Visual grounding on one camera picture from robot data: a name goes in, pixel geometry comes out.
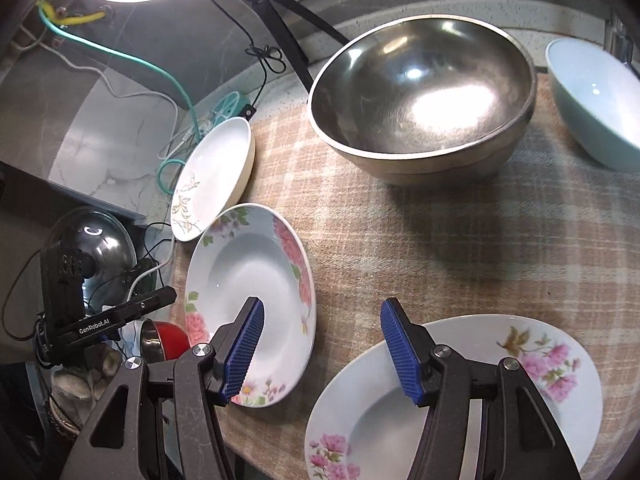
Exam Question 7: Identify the white plate gold leaf pattern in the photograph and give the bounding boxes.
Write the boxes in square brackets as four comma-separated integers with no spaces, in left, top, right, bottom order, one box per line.
[170,117,255,242]

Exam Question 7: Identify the plaid checkered table cloth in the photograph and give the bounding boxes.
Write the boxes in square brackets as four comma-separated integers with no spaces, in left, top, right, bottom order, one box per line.
[218,76,639,479]

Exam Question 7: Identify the teal round power strip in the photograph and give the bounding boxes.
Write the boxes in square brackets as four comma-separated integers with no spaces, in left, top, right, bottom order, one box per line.
[209,91,250,127]

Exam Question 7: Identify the black mini tripod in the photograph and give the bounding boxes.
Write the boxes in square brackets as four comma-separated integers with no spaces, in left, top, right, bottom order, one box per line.
[245,0,349,91]

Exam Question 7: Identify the floral deep plate pink flowers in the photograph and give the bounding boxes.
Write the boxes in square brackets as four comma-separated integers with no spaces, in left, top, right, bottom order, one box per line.
[304,314,603,479]

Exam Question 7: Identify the white power cable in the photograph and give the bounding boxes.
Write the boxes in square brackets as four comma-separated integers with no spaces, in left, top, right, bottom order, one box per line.
[8,24,202,162]

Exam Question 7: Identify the gloved hand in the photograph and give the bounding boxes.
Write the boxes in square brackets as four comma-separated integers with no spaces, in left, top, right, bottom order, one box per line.
[49,342,122,437]

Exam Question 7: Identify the yellow gas hose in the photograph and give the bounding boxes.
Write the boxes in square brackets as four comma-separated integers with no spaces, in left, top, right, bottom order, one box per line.
[39,1,109,27]

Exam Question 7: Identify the black cable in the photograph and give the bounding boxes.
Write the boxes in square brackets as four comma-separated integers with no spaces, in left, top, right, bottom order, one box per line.
[200,0,288,111]

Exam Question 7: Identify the teal power cable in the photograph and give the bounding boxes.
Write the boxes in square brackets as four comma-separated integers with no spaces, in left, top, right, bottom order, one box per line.
[37,1,204,196]

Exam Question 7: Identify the floral deep plate red roses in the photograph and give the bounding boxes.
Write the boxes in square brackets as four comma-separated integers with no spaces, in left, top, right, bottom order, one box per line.
[184,204,317,408]

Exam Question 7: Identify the light blue ceramic bowl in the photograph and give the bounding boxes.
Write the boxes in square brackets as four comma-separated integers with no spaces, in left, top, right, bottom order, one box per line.
[546,38,639,172]

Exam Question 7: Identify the red steel-lined bowl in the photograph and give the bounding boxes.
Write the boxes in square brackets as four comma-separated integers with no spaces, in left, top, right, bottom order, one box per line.
[140,318,191,363]

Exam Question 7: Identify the large stainless steel bowl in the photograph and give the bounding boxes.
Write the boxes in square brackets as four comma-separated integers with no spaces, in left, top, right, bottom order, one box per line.
[307,14,537,188]

